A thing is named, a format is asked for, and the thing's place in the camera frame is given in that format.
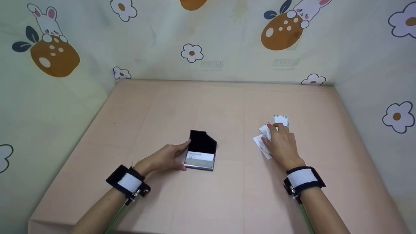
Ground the black card case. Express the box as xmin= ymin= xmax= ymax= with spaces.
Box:
xmin=183 ymin=129 xmax=218 ymax=172

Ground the white business card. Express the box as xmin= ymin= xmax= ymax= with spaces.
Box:
xmin=273 ymin=114 xmax=289 ymax=128
xmin=253 ymin=134 xmax=273 ymax=160
xmin=259 ymin=123 xmax=277 ymax=140
xmin=188 ymin=151 xmax=215 ymax=162

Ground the person's left forearm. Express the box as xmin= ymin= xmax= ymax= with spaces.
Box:
xmin=70 ymin=187 xmax=131 ymax=234

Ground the person's left hand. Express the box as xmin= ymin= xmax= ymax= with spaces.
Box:
xmin=133 ymin=140 xmax=192 ymax=178

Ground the black wrist band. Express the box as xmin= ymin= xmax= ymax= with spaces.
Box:
xmin=104 ymin=164 xmax=152 ymax=234
xmin=283 ymin=165 xmax=327 ymax=234

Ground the person's right hand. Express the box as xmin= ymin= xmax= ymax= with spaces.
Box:
xmin=261 ymin=123 xmax=306 ymax=170

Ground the person's right forearm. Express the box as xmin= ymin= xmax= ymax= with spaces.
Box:
xmin=298 ymin=187 xmax=352 ymax=234

